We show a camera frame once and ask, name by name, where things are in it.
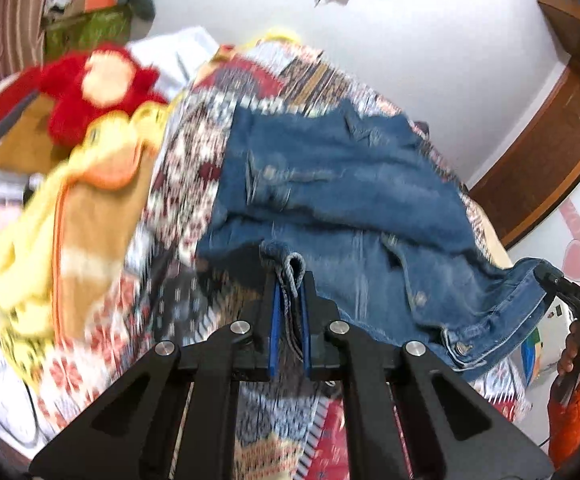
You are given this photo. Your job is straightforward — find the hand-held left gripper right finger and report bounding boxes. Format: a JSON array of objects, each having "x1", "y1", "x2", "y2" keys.
[{"x1": 300, "y1": 271, "x2": 555, "y2": 480}]

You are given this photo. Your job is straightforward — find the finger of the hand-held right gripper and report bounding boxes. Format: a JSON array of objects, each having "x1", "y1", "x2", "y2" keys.
[{"x1": 534, "y1": 259, "x2": 580, "y2": 319}]

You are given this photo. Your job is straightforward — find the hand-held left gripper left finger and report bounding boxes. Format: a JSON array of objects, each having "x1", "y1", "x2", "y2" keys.
[{"x1": 29, "y1": 272, "x2": 278, "y2": 480}]

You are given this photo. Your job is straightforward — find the blue denim jacket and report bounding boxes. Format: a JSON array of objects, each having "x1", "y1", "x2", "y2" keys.
[{"x1": 195, "y1": 100, "x2": 556, "y2": 381}]

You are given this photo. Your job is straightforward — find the person's right hand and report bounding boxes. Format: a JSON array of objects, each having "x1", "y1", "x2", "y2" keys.
[{"x1": 556, "y1": 319, "x2": 580, "y2": 388}]

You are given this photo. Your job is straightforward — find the pink door sticker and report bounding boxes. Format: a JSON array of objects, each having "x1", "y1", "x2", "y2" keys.
[{"x1": 559, "y1": 199, "x2": 580, "y2": 281}]

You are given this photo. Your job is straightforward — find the yellow tan bed sheet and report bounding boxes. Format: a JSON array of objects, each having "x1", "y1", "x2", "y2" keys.
[{"x1": 485, "y1": 220, "x2": 516, "y2": 268}]

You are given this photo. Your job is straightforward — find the patchwork printed blanket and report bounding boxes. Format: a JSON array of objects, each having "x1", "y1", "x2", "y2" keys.
[{"x1": 0, "y1": 40, "x2": 528, "y2": 480}]

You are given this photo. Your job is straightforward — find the yellow brown blanket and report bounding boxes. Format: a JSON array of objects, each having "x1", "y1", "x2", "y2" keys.
[{"x1": 0, "y1": 102, "x2": 171, "y2": 376}]

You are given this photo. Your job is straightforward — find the white cloth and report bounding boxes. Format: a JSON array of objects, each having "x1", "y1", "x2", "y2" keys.
[{"x1": 127, "y1": 25, "x2": 221, "y2": 106}]

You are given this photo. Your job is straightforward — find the yellow headboard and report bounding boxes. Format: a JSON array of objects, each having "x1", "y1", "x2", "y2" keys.
[{"x1": 255, "y1": 29, "x2": 303, "y2": 46}]

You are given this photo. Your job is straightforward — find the red plush toy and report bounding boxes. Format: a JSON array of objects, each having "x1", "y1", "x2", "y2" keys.
[{"x1": 40, "y1": 42, "x2": 171, "y2": 146}]

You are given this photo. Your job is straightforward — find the brown cardboard box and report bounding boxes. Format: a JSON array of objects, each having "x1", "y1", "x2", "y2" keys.
[{"x1": 0, "y1": 95, "x2": 71, "y2": 173}]

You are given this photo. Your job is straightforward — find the red box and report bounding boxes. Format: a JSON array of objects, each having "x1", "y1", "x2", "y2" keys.
[{"x1": 0, "y1": 67, "x2": 46, "y2": 121}]

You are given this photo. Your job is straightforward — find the orange box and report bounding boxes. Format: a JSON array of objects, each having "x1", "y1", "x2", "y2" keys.
[{"x1": 72, "y1": 0, "x2": 123, "y2": 13}]

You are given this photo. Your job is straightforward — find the striped red gold curtain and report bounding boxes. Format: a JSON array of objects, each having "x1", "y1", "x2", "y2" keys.
[{"x1": 0, "y1": 0, "x2": 53, "y2": 151}]

